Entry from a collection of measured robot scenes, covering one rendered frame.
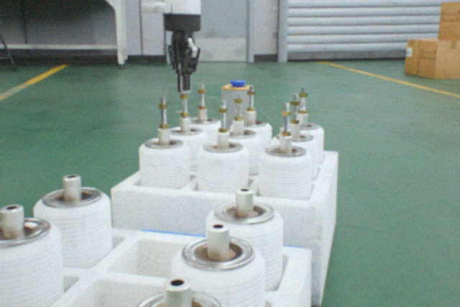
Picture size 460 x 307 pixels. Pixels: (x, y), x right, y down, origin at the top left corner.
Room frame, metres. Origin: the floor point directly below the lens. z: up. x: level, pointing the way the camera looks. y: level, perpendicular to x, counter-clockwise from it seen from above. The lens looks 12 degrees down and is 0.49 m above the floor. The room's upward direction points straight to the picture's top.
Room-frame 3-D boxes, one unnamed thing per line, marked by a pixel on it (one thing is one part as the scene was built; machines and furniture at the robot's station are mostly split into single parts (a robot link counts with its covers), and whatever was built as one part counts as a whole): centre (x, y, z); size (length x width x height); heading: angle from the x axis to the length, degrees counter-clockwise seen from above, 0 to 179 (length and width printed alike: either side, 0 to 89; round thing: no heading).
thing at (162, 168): (0.98, 0.13, 0.16); 0.10 x 0.10 x 0.18
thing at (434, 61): (4.41, -1.72, 0.15); 0.30 x 0.24 x 0.30; 7
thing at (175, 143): (0.98, 0.13, 0.25); 0.08 x 0.08 x 0.01
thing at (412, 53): (4.74, -1.73, 0.15); 0.30 x 0.24 x 0.30; 97
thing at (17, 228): (0.56, 0.24, 0.26); 0.02 x 0.02 x 0.03
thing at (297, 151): (0.92, -0.10, 0.25); 0.08 x 0.08 x 0.01
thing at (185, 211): (1.07, -0.01, 0.09); 0.39 x 0.39 x 0.18; 75
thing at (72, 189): (0.67, 0.21, 0.26); 0.02 x 0.02 x 0.03
